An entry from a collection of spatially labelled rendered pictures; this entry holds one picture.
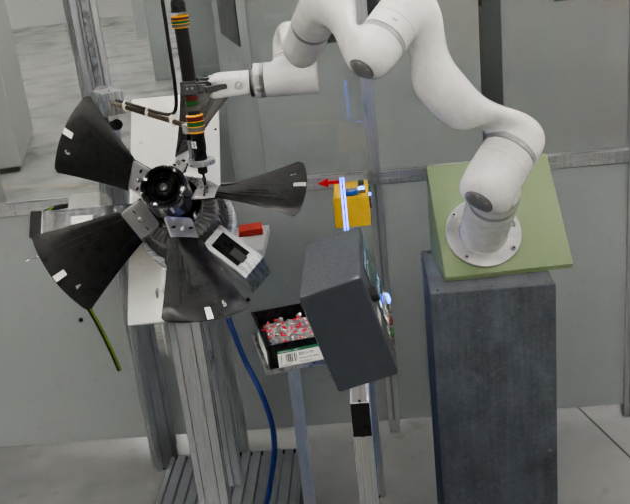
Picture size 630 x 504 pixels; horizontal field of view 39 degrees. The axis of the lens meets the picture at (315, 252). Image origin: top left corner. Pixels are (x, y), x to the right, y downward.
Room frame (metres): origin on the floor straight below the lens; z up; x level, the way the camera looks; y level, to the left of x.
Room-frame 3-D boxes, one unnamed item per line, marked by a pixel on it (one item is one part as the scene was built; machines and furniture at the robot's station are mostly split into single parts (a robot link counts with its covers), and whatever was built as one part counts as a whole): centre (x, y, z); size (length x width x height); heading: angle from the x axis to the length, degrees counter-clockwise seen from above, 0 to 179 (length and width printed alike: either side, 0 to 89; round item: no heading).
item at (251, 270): (2.22, 0.21, 0.98); 0.20 x 0.16 x 0.20; 176
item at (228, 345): (2.76, 0.33, 0.42); 0.04 x 0.04 x 0.83; 86
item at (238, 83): (2.19, 0.15, 1.45); 0.11 x 0.10 x 0.07; 86
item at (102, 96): (2.74, 0.58, 1.35); 0.10 x 0.07 x 0.08; 31
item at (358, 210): (2.47, -0.12, 1.02); 0.16 x 0.10 x 0.11; 176
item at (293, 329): (2.01, 0.08, 0.84); 0.19 x 0.14 x 0.04; 11
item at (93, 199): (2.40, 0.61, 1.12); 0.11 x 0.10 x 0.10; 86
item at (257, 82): (2.19, 0.09, 1.45); 0.09 x 0.03 x 0.08; 176
